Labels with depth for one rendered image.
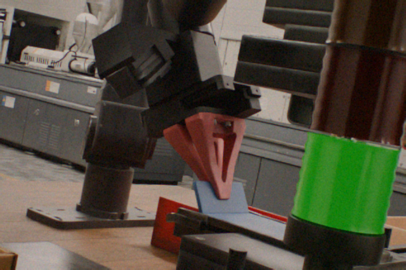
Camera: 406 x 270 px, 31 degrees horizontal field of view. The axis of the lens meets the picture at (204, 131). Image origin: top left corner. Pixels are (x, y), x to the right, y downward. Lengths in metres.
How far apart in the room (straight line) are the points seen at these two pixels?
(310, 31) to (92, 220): 0.46
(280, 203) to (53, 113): 3.29
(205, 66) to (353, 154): 0.39
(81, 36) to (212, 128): 8.04
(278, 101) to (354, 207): 5.95
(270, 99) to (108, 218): 5.37
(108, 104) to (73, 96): 7.25
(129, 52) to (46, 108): 7.93
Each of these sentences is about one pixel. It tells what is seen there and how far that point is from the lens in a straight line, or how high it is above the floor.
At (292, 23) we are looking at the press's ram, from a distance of 0.58.
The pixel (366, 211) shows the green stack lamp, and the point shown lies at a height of 1.06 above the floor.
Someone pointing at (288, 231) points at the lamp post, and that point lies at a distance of 0.30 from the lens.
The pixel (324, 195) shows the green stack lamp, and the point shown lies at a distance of 0.29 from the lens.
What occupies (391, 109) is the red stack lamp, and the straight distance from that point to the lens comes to 0.29.
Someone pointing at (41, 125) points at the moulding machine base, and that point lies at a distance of 8.57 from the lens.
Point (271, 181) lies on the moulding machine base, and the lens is 6.17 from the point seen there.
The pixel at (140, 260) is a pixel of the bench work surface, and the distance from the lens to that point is 0.81.
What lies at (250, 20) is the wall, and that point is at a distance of 9.14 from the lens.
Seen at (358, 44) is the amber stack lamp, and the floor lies 1.12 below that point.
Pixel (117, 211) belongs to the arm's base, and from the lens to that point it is 0.96.
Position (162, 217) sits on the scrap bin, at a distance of 0.88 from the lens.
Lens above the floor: 1.09
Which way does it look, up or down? 3 degrees down
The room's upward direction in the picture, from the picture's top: 11 degrees clockwise
